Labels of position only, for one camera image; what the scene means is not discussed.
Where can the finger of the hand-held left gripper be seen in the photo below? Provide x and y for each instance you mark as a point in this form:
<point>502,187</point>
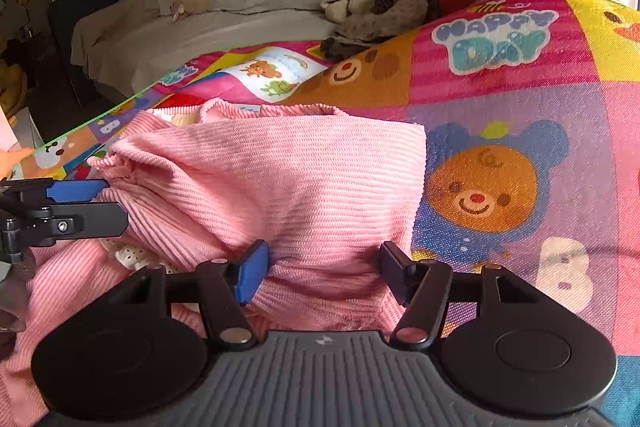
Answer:
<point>75,190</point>
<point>95,218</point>

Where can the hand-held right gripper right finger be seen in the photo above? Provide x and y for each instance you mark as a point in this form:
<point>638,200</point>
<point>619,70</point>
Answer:
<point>394,274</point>

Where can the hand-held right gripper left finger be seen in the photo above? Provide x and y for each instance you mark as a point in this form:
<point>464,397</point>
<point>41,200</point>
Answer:
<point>253,272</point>

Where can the pink ribbed knit garment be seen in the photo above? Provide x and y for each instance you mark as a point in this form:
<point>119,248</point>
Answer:
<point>280,187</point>

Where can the person's left hand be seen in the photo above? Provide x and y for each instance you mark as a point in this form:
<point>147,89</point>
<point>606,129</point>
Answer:
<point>16,157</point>

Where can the white dotted cloth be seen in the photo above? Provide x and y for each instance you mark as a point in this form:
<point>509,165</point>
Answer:
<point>131,255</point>

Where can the colourful printed play mat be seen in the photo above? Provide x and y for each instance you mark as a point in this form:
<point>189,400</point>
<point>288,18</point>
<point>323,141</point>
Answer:
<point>515,107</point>

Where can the small beige plush toy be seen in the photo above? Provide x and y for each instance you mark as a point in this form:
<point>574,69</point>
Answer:
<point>189,6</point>

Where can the brown dotted cloth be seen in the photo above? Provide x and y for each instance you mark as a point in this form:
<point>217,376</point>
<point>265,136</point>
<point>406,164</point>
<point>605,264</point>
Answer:
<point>387,14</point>

